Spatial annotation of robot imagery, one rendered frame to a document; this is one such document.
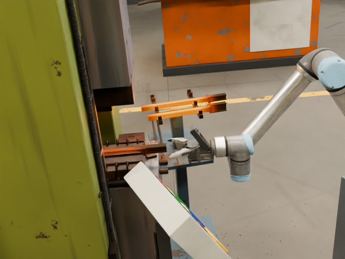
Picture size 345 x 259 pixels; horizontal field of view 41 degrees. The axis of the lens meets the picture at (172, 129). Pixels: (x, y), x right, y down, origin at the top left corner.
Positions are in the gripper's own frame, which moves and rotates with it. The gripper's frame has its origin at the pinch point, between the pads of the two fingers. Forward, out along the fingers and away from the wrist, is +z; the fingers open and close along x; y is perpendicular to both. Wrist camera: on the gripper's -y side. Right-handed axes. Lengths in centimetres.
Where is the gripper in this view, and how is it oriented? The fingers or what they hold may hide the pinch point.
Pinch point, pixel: (167, 147)
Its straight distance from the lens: 198.4
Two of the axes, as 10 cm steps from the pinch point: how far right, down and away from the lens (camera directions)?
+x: -0.4, -4.6, 8.9
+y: 0.8, 8.8, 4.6
